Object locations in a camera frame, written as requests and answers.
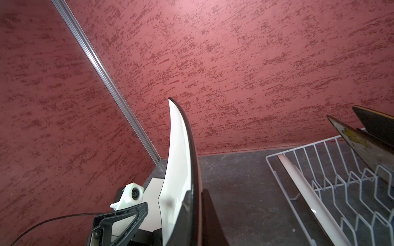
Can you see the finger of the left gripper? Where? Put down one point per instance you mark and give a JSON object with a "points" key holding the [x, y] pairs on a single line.
{"points": [[117, 228]]}

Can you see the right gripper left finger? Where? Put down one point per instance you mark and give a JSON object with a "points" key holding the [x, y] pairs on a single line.
{"points": [[183, 231]]}

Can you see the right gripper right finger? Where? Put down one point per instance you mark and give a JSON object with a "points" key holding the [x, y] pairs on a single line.
{"points": [[212, 232]]}

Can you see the white square plate black rim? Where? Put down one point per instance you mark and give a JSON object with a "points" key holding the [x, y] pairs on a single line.
{"points": [[152, 221]]}

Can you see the white round bowl plate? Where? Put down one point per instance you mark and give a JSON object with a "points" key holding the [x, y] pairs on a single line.
{"points": [[321, 213]]}

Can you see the floral square plate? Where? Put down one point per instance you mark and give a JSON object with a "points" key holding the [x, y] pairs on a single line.
{"points": [[370, 149]]}

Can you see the black plate yellow rim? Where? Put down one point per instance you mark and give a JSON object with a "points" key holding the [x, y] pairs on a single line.
{"points": [[376, 123]]}

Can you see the left corner aluminium profile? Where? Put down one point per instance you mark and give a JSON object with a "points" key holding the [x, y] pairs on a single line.
{"points": [[76, 29]]}

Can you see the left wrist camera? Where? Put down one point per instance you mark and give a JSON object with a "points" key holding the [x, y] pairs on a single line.
{"points": [[128, 196]]}

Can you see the white wire dish rack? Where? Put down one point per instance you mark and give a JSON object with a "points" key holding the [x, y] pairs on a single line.
{"points": [[360, 201]]}

